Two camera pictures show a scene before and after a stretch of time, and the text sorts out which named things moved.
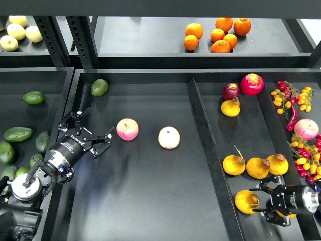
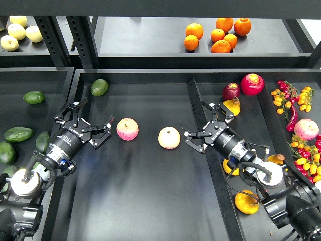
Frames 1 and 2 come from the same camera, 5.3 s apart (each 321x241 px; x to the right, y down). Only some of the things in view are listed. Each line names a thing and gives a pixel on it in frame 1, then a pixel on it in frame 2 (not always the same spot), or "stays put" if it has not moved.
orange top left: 194,28 stays put
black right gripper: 288,198 to 223,138
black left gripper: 71,146 to 72,134
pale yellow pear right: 33,33 stays put
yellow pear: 245,201 stays put
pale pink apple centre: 169,137 stays put
